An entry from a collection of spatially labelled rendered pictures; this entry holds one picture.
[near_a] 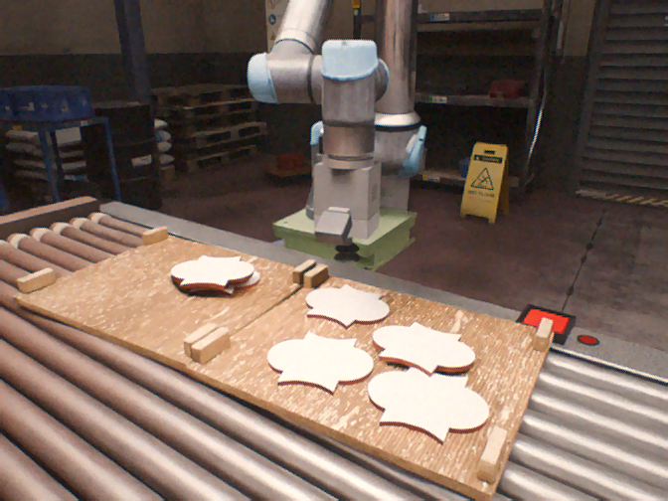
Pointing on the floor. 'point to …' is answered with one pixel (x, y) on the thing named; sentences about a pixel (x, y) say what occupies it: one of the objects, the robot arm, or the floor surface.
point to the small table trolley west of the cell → (59, 156)
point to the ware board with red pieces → (290, 167)
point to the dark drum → (123, 153)
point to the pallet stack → (207, 123)
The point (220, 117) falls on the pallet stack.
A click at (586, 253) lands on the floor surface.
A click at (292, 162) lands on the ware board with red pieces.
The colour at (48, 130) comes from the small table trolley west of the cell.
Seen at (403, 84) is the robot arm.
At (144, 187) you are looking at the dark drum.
